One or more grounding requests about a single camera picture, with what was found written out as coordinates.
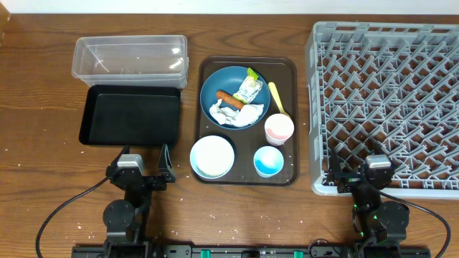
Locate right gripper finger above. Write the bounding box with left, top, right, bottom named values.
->
left=369, top=138, right=388, bottom=156
left=327, top=149, right=343, bottom=179

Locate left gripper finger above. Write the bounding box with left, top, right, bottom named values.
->
left=158, top=143, right=176, bottom=182
left=110, top=145, right=130, bottom=168

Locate light blue bowl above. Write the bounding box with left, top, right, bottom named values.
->
left=189, top=135, right=236, bottom=180

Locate light blue plastic cup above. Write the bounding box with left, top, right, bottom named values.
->
left=253, top=146, right=284, bottom=178

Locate pink plastic cup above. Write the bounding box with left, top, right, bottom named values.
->
left=264, top=113, right=295, bottom=146

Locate yellow plastic spoon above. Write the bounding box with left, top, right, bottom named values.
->
left=268, top=82, right=289, bottom=117

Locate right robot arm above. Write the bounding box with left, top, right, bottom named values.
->
left=327, top=147, right=410, bottom=243

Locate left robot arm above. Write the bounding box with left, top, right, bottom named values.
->
left=103, top=144, right=176, bottom=244

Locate grey dishwasher rack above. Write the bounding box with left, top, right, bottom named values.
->
left=306, top=21, right=458, bottom=199

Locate black rectangular tray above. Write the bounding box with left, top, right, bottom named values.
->
left=79, top=85, right=181, bottom=148

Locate orange carrot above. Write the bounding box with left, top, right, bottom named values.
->
left=216, top=90, right=245, bottom=110

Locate clear plastic bin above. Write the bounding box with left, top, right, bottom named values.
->
left=72, top=35, right=189, bottom=90

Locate crumpled white tissue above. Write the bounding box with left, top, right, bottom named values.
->
left=209, top=100, right=264, bottom=128

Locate dark blue plate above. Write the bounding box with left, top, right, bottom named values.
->
left=199, top=66, right=270, bottom=130

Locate brown serving tray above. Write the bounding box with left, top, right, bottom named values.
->
left=192, top=56, right=299, bottom=186

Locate silver green snack wrapper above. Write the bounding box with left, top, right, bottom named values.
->
left=232, top=68, right=263, bottom=104

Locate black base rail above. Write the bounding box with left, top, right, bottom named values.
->
left=70, top=244, right=433, bottom=258

